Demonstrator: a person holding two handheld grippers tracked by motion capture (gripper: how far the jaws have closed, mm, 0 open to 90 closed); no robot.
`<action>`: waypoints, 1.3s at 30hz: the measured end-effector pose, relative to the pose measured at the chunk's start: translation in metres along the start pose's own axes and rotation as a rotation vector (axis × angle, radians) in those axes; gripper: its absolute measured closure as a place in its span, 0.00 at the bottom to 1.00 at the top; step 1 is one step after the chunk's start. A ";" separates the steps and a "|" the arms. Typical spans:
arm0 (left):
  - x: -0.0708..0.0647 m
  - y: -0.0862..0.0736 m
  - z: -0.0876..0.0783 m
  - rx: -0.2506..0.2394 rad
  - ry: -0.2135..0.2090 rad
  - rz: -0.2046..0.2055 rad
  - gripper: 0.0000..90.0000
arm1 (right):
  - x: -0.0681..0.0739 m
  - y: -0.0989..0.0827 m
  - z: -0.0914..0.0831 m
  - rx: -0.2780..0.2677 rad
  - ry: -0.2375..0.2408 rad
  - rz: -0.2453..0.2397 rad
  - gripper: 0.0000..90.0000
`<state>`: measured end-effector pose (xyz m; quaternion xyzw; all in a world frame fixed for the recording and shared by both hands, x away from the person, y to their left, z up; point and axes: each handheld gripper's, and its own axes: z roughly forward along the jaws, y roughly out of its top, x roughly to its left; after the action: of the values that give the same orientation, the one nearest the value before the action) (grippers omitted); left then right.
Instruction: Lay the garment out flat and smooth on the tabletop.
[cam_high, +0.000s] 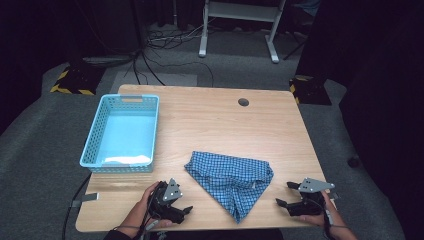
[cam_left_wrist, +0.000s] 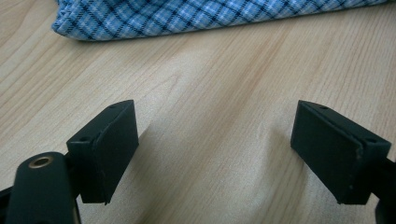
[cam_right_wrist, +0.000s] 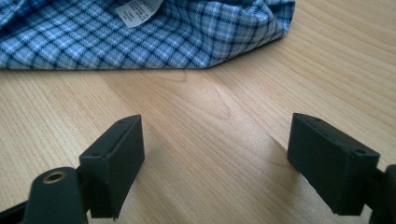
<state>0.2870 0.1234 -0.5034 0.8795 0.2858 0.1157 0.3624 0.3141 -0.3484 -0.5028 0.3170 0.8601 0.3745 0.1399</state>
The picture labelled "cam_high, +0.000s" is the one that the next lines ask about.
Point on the black yellow striped stand base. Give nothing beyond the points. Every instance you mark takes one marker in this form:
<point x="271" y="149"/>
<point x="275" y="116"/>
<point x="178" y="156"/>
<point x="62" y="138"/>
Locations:
<point x="311" y="91"/>
<point x="76" y="80"/>

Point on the person's right hand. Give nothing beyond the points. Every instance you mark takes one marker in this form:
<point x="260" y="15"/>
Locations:
<point x="330" y="215"/>

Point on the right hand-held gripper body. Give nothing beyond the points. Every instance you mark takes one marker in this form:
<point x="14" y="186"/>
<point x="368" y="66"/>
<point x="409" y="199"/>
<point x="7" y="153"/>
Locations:
<point x="311" y="203"/>

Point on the blue checked shirt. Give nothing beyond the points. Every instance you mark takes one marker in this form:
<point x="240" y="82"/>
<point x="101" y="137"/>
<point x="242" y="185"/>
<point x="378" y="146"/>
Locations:
<point x="230" y="180"/>

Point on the light blue plastic basket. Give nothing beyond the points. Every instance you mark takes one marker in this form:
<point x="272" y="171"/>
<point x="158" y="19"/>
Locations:
<point x="123" y="133"/>

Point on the person's left hand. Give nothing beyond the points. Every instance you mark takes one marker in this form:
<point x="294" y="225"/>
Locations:
<point x="141" y="213"/>

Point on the white metal desk frame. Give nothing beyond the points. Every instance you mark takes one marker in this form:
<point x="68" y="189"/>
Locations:
<point x="273" y="36"/>

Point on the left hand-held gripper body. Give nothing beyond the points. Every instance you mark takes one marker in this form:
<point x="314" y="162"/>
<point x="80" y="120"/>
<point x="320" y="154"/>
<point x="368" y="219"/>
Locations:
<point x="166" y="200"/>

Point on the grey tape strip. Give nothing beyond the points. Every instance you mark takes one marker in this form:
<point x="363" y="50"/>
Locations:
<point x="85" y="199"/>

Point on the small dark round object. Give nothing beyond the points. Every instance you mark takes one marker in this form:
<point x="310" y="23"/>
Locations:
<point x="353" y="162"/>

